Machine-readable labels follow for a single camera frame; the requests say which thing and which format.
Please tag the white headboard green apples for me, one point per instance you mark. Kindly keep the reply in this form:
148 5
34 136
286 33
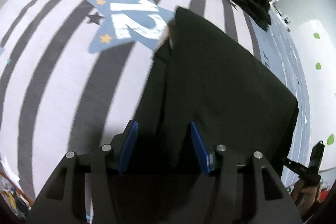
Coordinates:
316 52

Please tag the person right hand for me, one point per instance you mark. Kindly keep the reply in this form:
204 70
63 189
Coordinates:
308 199

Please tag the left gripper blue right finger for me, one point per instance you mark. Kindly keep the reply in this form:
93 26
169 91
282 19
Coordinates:
249 192

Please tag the white nightstand with clutter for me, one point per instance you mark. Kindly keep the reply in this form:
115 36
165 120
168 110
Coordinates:
283 17

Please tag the striped star bed sheet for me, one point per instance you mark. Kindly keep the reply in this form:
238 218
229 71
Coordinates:
73 73

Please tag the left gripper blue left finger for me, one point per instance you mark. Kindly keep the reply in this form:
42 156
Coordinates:
62 198

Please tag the black garment with beige lining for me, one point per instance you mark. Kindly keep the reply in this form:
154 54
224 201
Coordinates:
202 76

